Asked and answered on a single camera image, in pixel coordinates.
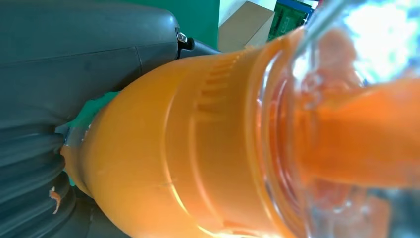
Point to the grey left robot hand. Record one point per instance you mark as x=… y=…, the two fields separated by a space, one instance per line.
x=82 y=49

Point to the brown cardboard box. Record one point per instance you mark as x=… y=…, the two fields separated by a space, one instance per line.
x=242 y=29

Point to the orange detergent bottle clear cap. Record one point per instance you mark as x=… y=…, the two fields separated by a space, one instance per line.
x=197 y=148

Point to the green plastic crate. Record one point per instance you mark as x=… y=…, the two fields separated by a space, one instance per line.
x=285 y=21

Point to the blue steel shelf rack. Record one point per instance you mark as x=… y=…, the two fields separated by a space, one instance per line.
x=297 y=5

